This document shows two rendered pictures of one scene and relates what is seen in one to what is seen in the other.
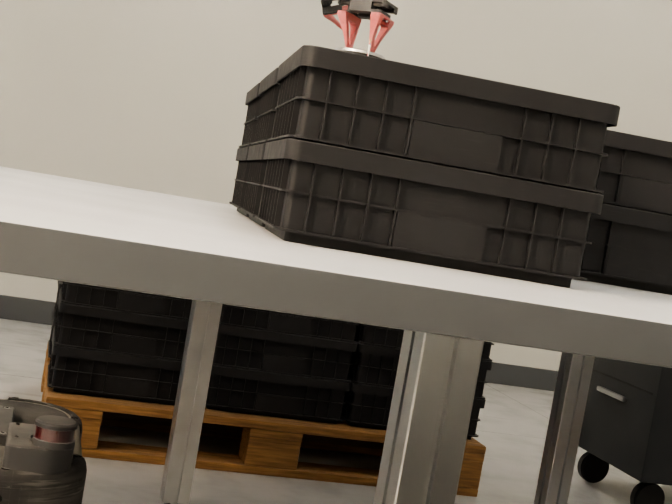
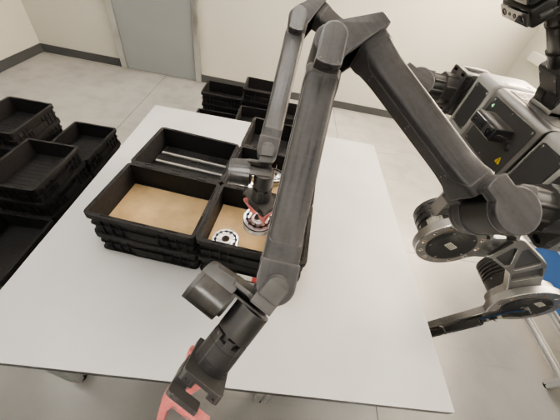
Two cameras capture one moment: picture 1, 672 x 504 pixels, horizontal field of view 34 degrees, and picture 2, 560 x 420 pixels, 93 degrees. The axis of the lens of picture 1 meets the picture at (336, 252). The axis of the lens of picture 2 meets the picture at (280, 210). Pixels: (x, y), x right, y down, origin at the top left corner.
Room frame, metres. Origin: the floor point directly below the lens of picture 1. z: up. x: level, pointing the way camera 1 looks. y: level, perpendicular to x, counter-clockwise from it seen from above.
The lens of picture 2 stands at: (2.68, 0.17, 1.71)
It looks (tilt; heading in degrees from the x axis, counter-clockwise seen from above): 47 degrees down; 189
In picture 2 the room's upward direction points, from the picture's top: 14 degrees clockwise
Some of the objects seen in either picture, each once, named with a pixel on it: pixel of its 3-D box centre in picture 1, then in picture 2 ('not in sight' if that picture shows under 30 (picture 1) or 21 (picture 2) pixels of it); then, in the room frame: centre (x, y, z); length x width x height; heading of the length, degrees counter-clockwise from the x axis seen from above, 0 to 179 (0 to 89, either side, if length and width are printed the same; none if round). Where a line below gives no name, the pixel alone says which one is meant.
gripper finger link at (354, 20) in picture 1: (358, 29); (262, 210); (2.13, 0.03, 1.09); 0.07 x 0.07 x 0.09; 62
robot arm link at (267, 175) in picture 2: not in sight; (262, 177); (2.14, 0.01, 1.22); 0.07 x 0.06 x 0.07; 106
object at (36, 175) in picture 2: not in sight; (49, 191); (1.96, -1.37, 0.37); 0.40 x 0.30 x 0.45; 15
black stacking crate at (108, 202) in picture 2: not in sight; (160, 207); (2.12, -0.39, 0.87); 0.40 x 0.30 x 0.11; 100
